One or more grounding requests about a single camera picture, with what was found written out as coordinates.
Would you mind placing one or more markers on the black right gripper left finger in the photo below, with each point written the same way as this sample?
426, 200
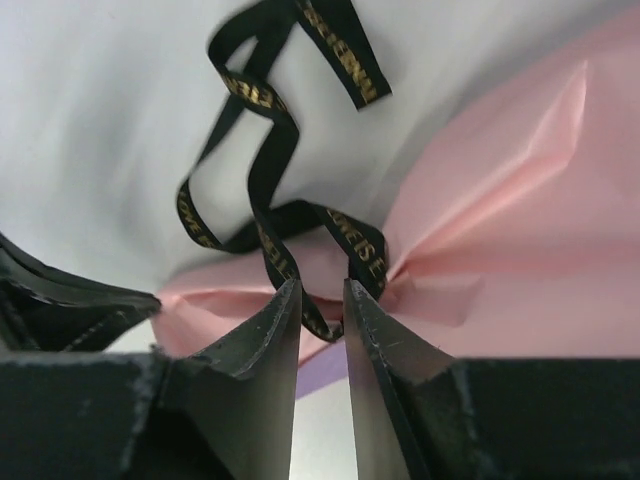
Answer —
223, 413

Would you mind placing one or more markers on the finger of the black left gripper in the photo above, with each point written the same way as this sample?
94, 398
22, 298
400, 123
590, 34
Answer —
50, 310

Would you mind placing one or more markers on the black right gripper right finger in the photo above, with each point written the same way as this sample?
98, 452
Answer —
419, 413

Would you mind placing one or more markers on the black ribbon gold lettering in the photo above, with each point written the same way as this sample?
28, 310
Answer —
243, 50

